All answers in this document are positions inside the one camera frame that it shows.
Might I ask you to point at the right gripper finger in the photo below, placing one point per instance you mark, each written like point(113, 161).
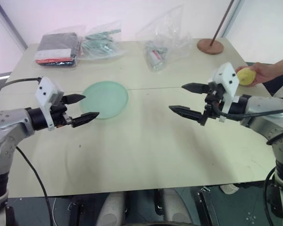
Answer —
point(187, 112)
point(197, 88)

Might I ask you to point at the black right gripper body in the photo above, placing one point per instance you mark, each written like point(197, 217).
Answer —
point(212, 101)

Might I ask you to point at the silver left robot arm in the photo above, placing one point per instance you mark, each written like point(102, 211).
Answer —
point(9, 120)

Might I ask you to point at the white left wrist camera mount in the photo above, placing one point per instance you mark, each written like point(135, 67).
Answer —
point(45, 90)

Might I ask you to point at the clear bag of grey items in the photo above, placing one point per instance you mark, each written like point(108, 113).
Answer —
point(160, 47)

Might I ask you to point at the brown wooden stand with pole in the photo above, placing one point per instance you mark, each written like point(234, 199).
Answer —
point(210, 46)

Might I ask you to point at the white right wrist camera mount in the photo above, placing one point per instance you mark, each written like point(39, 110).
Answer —
point(228, 75)

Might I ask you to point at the person's bare hand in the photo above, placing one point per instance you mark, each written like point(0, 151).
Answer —
point(265, 71)

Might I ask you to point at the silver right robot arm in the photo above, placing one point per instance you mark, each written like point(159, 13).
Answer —
point(268, 103)

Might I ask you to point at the round green plate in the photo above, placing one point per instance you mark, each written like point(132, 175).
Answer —
point(103, 100)

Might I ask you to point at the clear bag of green items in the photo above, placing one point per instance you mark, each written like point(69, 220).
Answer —
point(100, 44)

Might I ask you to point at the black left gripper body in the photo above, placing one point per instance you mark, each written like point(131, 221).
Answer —
point(59, 114)

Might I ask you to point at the white crumpled object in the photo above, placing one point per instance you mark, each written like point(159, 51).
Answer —
point(229, 188)

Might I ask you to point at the grey rounded shape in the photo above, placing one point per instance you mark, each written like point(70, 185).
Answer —
point(177, 207)
point(110, 209)

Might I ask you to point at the yellow fruit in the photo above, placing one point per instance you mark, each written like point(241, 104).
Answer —
point(246, 76)

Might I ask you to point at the black metal bracket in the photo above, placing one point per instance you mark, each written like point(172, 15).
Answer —
point(206, 204)
point(76, 213)

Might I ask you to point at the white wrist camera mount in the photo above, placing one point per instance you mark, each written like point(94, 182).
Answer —
point(45, 90)
point(228, 75)

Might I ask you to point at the bagged black folded cloth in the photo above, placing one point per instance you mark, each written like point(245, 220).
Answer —
point(55, 47)

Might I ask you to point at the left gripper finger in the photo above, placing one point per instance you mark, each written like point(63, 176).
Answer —
point(73, 99)
point(85, 117)

